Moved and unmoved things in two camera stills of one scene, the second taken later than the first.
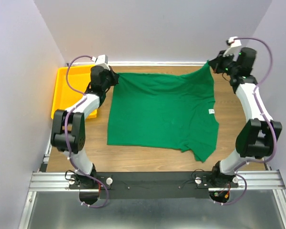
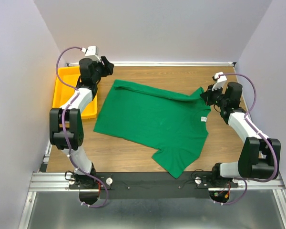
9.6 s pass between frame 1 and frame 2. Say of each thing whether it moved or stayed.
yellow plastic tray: stayed
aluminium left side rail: stayed
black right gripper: moved
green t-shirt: moved
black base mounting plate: stayed
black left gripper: moved
